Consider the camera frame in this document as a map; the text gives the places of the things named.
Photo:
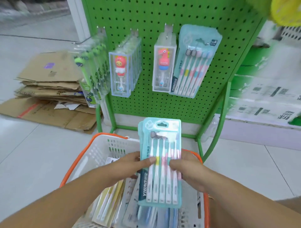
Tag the person's right hand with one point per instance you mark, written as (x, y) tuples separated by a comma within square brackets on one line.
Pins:
[(190, 171)]

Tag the person's left hand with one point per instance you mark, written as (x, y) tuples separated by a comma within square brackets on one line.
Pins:
[(127, 168)]

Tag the white orange shopping basket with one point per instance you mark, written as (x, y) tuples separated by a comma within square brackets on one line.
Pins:
[(94, 155)]

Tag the row of slim toothbrush packs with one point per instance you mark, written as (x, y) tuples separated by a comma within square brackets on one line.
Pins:
[(113, 202)]

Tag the teal multi toothbrush pack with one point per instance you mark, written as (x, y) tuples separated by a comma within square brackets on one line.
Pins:
[(190, 70), (215, 36), (160, 136)]

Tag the green pegboard display rack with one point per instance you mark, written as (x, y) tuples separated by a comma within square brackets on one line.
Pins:
[(150, 108)]

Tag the bundle of cartoon toothbrush boxes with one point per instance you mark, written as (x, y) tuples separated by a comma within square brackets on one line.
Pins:
[(123, 70)]

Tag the bundle of clear kids toothbrushes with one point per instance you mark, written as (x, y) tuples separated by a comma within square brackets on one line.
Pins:
[(91, 70)]

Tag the clear red cartoon toothbrush box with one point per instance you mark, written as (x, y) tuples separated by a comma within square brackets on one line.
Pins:
[(163, 65)]

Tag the person's right forearm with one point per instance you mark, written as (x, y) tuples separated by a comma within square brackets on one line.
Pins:
[(249, 206)]

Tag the person's left forearm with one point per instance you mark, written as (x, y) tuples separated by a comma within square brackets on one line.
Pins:
[(61, 202)]

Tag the person's right leg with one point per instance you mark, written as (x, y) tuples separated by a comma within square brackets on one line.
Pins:
[(290, 205)]

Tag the pile of flattened cardboard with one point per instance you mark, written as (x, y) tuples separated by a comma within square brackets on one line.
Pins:
[(47, 89)]

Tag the row of green pink packs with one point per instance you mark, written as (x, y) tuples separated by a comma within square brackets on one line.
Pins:
[(282, 11)]

